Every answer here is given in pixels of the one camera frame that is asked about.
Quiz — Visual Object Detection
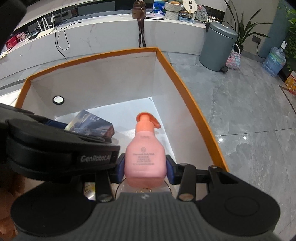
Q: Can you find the woven pastel basket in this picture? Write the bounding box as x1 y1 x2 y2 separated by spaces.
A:
226 44 241 69

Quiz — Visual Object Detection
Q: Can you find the grey pedal trash bin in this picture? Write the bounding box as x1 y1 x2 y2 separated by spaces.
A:
199 22 238 73

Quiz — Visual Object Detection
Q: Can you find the round paper fan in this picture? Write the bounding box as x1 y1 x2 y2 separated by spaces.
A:
182 0 198 18

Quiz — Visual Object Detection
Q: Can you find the brown leather bag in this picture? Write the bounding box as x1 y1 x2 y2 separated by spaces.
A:
132 0 147 48

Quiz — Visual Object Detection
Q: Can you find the blue water jug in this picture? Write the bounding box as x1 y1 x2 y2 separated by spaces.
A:
262 41 287 77

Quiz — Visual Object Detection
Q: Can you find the green potted plant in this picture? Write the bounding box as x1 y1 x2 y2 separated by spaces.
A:
223 1 278 54

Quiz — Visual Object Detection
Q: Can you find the orange white storage box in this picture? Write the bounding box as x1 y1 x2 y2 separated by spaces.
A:
16 47 227 170

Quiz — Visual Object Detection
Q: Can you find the illustrated box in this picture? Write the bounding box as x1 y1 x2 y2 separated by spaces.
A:
64 110 115 138

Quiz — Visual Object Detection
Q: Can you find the gold round compact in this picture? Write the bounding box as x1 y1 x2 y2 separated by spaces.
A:
114 178 173 199

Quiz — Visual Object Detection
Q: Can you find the pink pump bottle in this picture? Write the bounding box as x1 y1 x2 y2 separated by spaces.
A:
124 112 167 188

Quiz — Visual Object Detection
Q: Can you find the white wifi router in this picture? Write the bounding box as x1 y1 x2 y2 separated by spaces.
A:
36 14 55 39

